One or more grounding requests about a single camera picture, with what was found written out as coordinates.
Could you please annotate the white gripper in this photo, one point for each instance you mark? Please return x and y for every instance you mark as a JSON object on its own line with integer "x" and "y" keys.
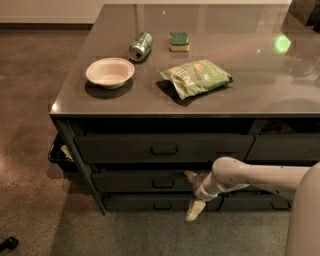
{"x": 199, "y": 187}

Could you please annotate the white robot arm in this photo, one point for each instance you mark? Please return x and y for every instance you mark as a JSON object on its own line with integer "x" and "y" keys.
{"x": 300, "y": 184}

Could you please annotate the dark grey drawer cabinet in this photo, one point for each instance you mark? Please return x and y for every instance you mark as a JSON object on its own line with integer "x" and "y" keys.
{"x": 158, "y": 91}

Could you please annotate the green chip bag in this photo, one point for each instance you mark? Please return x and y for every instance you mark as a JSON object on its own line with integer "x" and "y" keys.
{"x": 194, "y": 78}

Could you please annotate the black bin beside cabinet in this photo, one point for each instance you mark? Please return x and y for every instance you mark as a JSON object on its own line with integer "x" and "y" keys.
{"x": 57, "y": 156}

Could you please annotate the white bowl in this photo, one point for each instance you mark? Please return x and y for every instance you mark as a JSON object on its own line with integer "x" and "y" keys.
{"x": 110, "y": 73}

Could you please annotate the green yellow sponge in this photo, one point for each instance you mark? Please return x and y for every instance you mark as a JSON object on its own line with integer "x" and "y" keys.
{"x": 178, "y": 42}

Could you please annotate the green soda can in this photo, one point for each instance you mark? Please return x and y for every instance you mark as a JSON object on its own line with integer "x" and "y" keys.
{"x": 141, "y": 46}

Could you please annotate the black object on floor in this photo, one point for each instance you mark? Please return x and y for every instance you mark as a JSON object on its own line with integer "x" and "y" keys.
{"x": 9, "y": 243}

